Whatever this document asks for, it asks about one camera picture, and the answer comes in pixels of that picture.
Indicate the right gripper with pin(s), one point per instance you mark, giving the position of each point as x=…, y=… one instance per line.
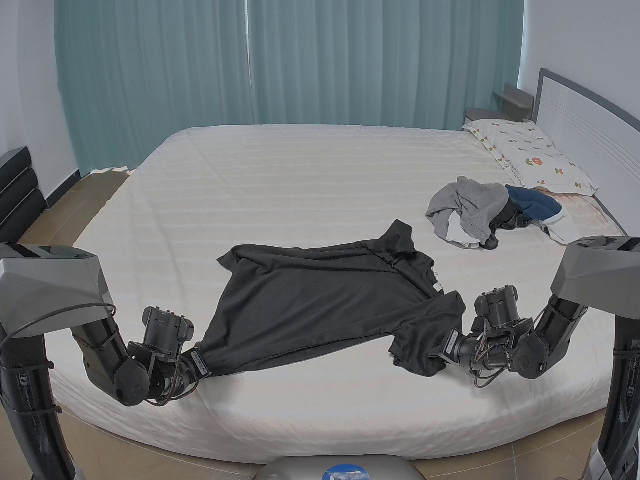
x=462, y=350

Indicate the black chest of drawers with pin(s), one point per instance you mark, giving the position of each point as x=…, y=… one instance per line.
x=20, y=193

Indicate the black T-shirt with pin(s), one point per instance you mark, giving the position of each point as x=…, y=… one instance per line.
x=325, y=298

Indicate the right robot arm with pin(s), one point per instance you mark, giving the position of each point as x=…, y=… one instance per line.
x=595, y=278

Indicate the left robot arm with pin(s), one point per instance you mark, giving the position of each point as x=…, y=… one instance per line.
x=50, y=288

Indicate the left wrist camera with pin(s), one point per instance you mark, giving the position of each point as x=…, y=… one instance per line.
x=184, y=329

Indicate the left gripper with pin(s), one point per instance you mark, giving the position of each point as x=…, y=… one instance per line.
x=187, y=370

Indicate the blue-green curtain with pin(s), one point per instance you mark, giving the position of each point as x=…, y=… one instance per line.
x=375, y=43
x=150, y=68

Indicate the bed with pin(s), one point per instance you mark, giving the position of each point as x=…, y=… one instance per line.
x=300, y=178

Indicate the pile of clothes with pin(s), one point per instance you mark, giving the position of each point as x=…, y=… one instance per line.
x=475, y=203

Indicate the grey bedside table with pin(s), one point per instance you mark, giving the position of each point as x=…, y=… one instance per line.
x=515, y=98

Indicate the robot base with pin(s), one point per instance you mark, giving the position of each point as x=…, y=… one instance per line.
x=340, y=468

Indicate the white printed pillow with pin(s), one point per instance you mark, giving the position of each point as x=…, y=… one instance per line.
x=535, y=158

